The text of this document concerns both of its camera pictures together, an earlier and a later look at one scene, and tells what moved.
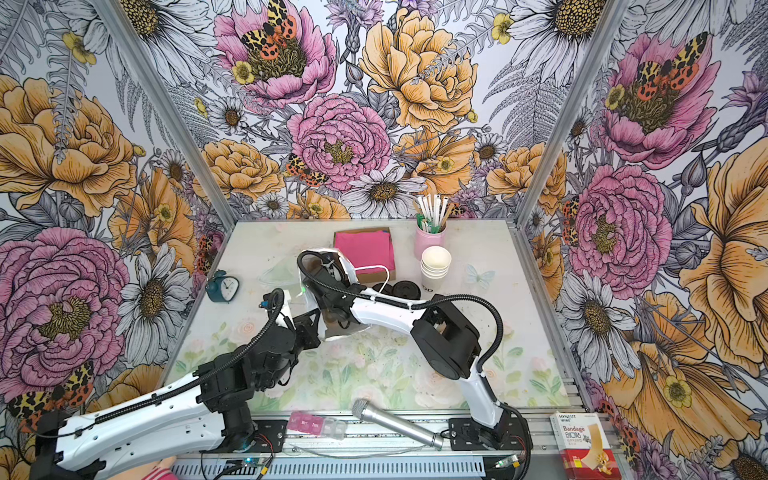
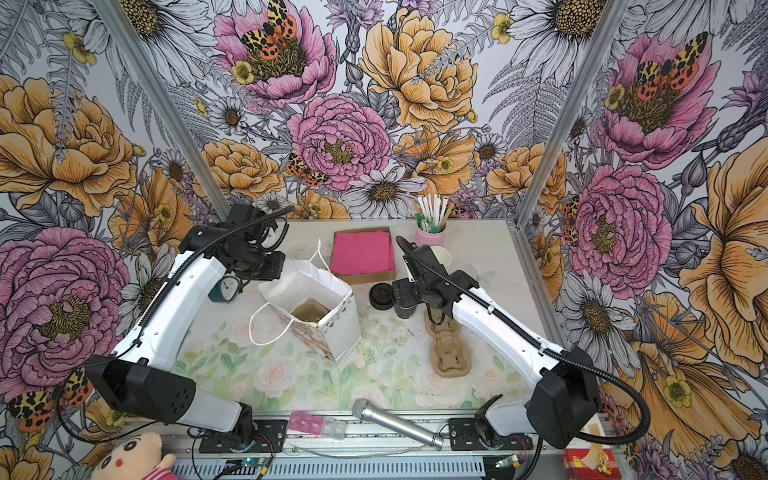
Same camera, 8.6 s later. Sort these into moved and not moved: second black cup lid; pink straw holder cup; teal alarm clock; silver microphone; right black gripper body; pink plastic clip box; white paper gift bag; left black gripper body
Moved: right black gripper body; left black gripper body; white paper gift bag
Not moved: pink straw holder cup; pink plastic clip box; second black cup lid; teal alarm clock; silver microphone
